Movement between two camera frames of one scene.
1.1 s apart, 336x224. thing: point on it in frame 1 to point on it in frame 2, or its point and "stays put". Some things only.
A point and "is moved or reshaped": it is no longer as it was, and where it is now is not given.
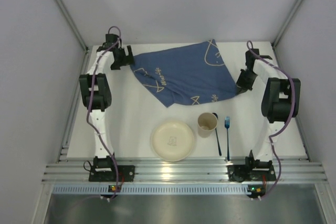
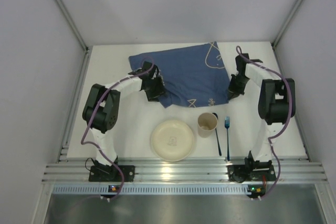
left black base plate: (128, 172) stays put
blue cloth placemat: (195, 74) is moved or reshaped
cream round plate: (172, 140) stays put
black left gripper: (126, 56) to (154, 92)
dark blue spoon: (219, 150) stays put
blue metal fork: (227, 125) stays put
